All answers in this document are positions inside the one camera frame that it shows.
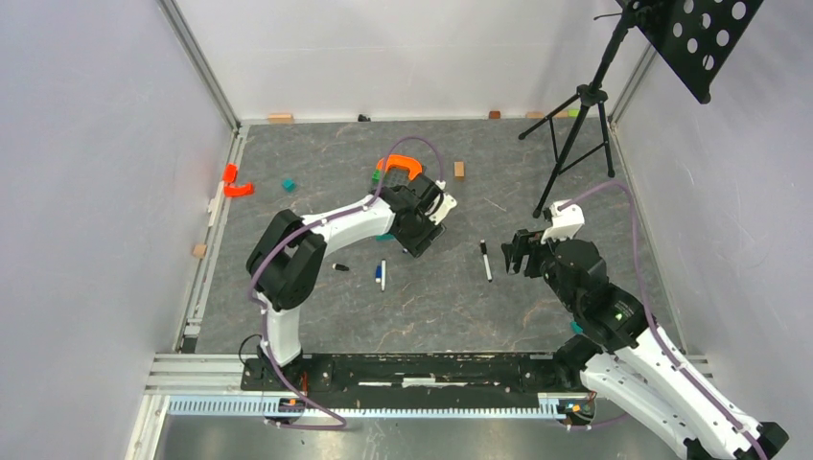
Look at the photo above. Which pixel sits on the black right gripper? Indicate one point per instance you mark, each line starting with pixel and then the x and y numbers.
pixel 524 242

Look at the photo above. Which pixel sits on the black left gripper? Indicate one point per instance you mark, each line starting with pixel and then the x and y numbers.
pixel 417 246

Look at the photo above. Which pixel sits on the white pen black tip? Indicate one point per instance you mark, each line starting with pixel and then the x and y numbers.
pixel 485 258

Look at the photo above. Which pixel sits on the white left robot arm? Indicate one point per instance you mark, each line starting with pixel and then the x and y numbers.
pixel 286 262

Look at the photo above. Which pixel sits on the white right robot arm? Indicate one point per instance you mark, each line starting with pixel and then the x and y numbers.
pixel 625 356

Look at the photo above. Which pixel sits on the grey lego baseplate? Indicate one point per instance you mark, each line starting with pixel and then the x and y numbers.
pixel 390 180

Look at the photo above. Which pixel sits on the orange arch block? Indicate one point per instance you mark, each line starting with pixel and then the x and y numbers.
pixel 408 164

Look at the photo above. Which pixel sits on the small teal cube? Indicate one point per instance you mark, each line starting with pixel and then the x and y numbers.
pixel 289 185

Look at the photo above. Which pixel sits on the wooden block back right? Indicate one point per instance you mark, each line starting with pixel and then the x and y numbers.
pixel 538 115

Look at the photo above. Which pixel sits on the black tripod stand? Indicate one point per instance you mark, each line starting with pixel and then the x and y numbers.
pixel 589 95

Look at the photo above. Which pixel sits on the orange curved block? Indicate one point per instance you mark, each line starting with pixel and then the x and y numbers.
pixel 232 190

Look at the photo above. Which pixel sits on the orange block upright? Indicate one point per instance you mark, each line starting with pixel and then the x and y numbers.
pixel 230 173

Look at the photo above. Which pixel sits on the black perforated plate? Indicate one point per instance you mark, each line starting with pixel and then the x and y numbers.
pixel 693 37

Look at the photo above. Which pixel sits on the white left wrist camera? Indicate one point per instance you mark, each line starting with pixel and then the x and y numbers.
pixel 440 208

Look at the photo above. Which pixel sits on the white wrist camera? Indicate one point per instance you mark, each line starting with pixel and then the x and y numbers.
pixel 565 221
pixel 440 208

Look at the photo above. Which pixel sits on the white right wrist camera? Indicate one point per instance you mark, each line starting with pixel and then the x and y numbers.
pixel 565 221

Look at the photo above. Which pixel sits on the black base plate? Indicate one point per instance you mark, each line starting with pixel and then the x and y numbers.
pixel 422 381

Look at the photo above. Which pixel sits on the wooden block back wall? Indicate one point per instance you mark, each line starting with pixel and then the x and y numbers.
pixel 280 118

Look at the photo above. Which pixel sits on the aluminium frame rail left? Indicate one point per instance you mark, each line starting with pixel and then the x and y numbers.
pixel 206 266

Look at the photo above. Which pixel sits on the blue cable duct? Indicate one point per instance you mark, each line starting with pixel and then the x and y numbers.
pixel 285 407

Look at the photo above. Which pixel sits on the aluminium corner post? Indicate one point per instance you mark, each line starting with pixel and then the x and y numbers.
pixel 194 53

